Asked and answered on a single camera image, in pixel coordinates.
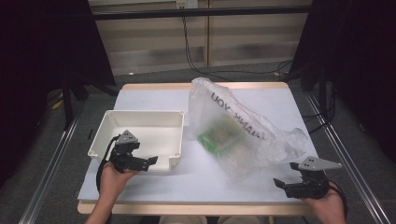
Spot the person's left hand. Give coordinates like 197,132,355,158
99,161,138,200

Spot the clear printed plastic bag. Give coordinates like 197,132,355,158
188,77,309,180

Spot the green snack packet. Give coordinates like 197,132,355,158
197,119,242,157

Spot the metal floor rail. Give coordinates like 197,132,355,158
18,105,82,224
304,91,391,224

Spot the wooden table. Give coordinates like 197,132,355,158
77,81,340,217

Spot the black hanging cable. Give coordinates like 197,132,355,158
181,17,293,82

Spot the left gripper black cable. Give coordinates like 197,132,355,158
95,134,120,192

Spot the black horizontal bar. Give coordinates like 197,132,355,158
92,5,312,21

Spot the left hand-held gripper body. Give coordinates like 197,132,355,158
109,130,143,172

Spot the white plastic box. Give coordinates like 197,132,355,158
87,109,185,173

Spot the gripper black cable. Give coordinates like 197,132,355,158
328,181,349,218
95,134,120,192

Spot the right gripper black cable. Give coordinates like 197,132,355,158
328,181,349,218

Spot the person's right hand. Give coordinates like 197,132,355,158
303,189,346,216

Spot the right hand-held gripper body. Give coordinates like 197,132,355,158
284,156,343,200

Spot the black curtain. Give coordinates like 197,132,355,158
0,0,116,188
289,0,396,162

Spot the black stand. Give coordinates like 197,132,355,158
279,62,337,125
60,73,120,130

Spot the pale table mat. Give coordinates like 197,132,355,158
78,88,325,204

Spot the white wall socket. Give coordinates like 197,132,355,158
176,0,199,9

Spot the person's left leg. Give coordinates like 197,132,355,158
158,215,208,224

